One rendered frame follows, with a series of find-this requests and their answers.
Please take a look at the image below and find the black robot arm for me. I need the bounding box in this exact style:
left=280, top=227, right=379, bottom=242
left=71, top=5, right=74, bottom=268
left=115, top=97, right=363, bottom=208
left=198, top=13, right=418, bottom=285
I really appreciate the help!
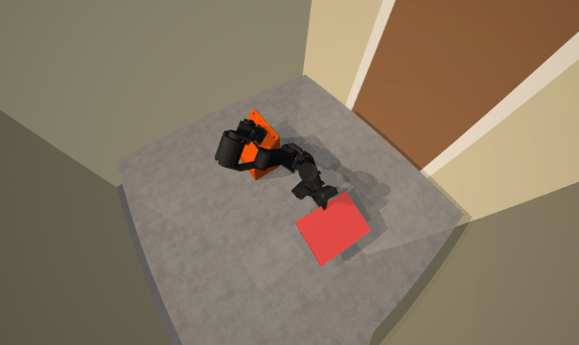
left=214, top=119, right=318, bottom=200

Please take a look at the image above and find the red panel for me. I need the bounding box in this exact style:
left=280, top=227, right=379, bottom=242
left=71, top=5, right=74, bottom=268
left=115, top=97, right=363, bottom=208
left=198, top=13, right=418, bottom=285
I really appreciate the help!
left=295, top=192, right=371, bottom=265

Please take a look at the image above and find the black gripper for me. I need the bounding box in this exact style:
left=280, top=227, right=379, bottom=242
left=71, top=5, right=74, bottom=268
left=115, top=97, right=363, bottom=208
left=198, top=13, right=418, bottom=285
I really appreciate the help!
left=308, top=171, right=337, bottom=210

